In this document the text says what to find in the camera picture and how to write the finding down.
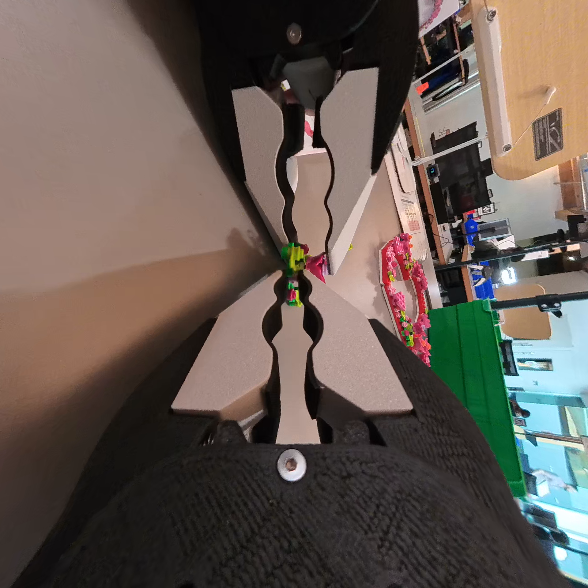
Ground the black metal bar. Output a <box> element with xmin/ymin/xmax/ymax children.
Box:
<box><xmin>492</xmin><ymin>294</ymin><xmax>563</xmax><ymax>318</ymax></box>

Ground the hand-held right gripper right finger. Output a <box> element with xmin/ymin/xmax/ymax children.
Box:
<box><xmin>301</xmin><ymin>275</ymin><xmax>414</xmax><ymax>421</ymax></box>

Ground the black monitor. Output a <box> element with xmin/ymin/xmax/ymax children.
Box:
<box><xmin>430</xmin><ymin>122</ymin><xmax>494</xmax><ymax>224</ymax></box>

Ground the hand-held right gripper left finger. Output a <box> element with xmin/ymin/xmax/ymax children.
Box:
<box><xmin>171</xmin><ymin>270</ymin><xmax>289</xmax><ymax>444</ymax></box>

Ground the white box with pink print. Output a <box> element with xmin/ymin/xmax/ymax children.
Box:
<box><xmin>419</xmin><ymin>0</ymin><xmax>460</xmax><ymax>36</ymax></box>

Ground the green lego stem assembly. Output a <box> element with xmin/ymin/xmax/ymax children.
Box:
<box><xmin>280</xmin><ymin>242</ymin><xmax>309</xmax><ymax>307</ymax></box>

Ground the printed instruction sheet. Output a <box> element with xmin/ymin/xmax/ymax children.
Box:
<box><xmin>385</xmin><ymin>131</ymin><xmax>430</xmax><ymax>236</ymax></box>

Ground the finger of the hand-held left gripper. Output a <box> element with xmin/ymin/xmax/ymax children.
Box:
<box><xmin>313</xmin><ymin>66</ymin><xmax>379</xmax><ymax>276</ymax></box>
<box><xmin>231</xmin><ymin>86</ymin><xmax>305</xmax><ymax>252</ymax></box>

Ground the magenta lego piece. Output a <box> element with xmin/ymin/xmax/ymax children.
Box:
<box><xmin>304</xmin><ymin>254</ymin><xmax>330</xmax><ymax>282</ymax></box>

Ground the green plastic bin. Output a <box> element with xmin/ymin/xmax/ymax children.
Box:
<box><xmin>427</xmin><ymin>298</ymin><xmax>528</xmax><ymax>499</ymax></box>

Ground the pink lego heart wreath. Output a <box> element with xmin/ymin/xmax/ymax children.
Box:
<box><xmin>379</xmin><ymin>233</ymin><xmax>432</xmax><ymax>368</ymax></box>

